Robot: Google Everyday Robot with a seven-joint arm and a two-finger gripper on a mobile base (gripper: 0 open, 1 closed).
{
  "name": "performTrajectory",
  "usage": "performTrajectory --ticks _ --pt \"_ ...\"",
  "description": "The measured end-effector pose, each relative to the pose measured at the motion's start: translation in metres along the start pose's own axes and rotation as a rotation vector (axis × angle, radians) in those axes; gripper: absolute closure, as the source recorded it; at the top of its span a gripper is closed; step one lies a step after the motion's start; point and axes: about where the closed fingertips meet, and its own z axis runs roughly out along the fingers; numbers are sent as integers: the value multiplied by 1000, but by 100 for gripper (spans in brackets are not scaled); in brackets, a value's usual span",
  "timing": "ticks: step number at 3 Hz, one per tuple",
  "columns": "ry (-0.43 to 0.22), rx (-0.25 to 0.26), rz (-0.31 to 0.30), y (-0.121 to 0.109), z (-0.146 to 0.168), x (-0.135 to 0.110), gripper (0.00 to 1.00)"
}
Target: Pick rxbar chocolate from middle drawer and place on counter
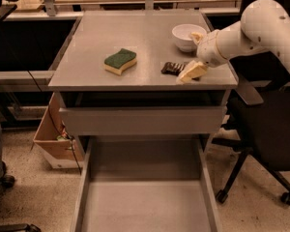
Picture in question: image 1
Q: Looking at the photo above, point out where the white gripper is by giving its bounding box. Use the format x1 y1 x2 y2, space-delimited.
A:
176 31 227 84

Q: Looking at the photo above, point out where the grey top drawer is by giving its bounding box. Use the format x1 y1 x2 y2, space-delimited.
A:
56 90 228 136

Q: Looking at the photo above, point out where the green yellow sponge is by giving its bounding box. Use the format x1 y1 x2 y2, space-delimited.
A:
104 48 136 75

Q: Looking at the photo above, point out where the cardboard box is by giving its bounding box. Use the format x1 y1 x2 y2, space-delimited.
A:
33 95 83 169

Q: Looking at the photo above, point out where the grey drawer cabinet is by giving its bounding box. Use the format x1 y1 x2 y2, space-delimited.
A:
47 10 239 153

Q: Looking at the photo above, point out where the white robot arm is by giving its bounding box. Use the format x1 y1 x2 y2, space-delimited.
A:
177 0 290 84

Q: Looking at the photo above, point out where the white ceramic bowl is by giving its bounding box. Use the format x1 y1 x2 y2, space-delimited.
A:
172 24 207 52

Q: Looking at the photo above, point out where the open grey middle drawer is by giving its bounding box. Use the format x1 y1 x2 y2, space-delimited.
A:
70 137 222 232

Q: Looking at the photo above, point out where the black office chair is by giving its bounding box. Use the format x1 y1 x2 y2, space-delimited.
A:
212 0 290 207

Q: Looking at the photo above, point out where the black rxbar chocolate bar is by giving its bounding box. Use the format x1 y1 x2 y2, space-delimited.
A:
161 62 186 76

